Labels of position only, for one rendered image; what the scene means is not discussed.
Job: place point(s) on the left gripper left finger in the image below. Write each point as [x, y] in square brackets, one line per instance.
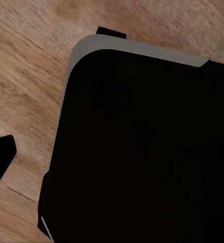
[7, 152]

